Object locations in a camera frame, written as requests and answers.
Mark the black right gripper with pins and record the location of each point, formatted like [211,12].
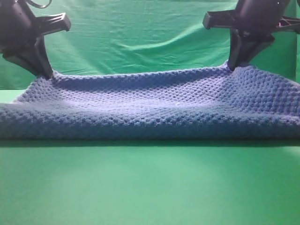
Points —
[261,17]

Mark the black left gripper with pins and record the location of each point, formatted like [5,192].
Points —
[21,35]

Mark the blue waffle weave towel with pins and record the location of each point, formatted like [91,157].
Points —
[199,103]

